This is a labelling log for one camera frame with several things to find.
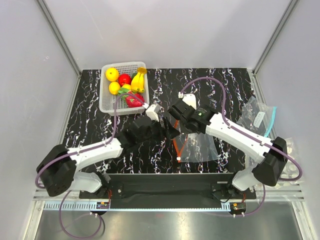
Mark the clear bag of round items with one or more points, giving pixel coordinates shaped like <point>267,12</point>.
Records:
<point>290,171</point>

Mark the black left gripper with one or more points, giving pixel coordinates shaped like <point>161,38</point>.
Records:
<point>169,132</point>

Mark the red apple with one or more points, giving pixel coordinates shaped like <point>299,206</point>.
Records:
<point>124,79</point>

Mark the black marble pattern mat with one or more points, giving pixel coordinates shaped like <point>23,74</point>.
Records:
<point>88,125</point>

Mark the pink dragon fruit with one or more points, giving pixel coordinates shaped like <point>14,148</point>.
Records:
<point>132,99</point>

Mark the white plastic perforated basket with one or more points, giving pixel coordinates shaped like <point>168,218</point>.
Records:
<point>107,100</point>

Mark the yellow banana bunch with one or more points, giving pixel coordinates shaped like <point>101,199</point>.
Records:
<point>138,80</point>

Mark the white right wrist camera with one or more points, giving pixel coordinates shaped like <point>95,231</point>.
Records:
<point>189,99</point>

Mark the yellow orange fruit top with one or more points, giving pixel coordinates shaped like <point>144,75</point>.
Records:
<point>112,74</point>

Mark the white slotted cable duct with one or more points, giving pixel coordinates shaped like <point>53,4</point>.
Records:
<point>77,206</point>

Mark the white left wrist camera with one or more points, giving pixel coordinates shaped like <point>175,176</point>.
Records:
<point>153,112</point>

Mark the clear bag with blue zipper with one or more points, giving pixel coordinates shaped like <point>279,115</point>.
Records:
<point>257,117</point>

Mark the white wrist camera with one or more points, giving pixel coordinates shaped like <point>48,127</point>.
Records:
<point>189,99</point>
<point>153,112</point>

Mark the yellow lemon fruit lower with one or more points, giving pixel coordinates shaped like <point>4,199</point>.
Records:
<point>114,87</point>

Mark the small yellow fruit middle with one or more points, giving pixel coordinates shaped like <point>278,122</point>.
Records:
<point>127,86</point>

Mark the clear bag with orange zipper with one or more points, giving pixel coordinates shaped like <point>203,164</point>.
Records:
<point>193,147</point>

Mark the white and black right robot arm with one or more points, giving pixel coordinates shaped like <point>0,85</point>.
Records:
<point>268,155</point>

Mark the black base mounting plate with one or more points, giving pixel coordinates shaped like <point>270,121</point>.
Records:
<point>173,191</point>

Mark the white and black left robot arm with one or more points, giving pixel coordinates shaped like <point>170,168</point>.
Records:
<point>61,169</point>

